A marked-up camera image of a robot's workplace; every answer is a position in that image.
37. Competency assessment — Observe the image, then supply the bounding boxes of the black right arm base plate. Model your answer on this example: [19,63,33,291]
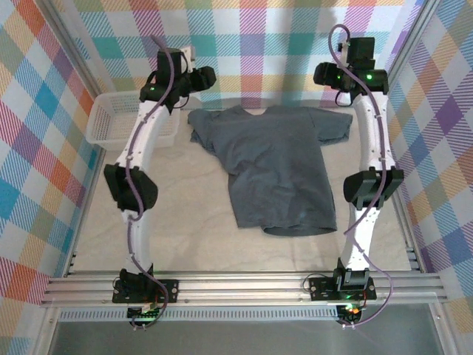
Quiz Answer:
[308,275,378,301]

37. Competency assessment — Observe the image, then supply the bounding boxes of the grey metal shelf plate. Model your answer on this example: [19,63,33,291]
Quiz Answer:
[47,320,444,355]

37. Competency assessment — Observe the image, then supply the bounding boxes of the slotted grey cable duct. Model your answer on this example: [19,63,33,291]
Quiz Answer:
[58,308,340,322]

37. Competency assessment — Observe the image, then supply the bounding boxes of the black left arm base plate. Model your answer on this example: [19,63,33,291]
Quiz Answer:
[112,277,180,305]

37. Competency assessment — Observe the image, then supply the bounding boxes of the thin black left gripper cable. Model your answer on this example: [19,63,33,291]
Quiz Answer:
[170,92,191,110]

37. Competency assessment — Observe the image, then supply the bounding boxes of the aluminium frame post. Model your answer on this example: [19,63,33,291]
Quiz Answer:
[35,0,104,101]
[367,0,446,114]

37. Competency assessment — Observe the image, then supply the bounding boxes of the aluminium side rail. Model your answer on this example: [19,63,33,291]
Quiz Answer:
[369,106,424,274]
[64,146,108,278]

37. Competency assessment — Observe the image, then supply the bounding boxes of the white perforated plastic basket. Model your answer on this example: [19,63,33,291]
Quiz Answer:
[85,92,182,151]

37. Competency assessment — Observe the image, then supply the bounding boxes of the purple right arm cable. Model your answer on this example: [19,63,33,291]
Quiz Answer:
[328,24,393,328]

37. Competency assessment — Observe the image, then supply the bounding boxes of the grey t-shirt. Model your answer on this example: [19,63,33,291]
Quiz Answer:
[187,104,354,237]

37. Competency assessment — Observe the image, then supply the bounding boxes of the aluminium corner strut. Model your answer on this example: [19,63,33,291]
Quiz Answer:
[33,306,62,355]
[428,301,457,355]

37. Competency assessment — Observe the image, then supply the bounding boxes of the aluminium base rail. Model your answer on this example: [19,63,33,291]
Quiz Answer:
[39,271,449,308]

